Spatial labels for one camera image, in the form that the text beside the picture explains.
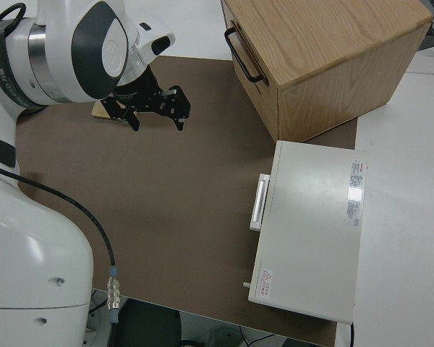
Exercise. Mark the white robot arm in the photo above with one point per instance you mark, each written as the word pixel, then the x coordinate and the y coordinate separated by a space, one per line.
pixel 40 253

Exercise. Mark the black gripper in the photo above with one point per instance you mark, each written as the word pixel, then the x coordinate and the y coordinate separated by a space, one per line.
pixel 148 99

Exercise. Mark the brown table mat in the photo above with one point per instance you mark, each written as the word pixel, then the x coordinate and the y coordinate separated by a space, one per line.
pixel 166 188

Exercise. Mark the wooden mug tree stand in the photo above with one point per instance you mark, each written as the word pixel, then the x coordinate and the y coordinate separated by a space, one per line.
pixel 98 110

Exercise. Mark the wooden drawer box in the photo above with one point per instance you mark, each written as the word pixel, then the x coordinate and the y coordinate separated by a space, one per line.
pixel 329 54

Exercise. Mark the white toaster oven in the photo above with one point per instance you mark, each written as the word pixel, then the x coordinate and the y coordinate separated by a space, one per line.
pixel 311 231

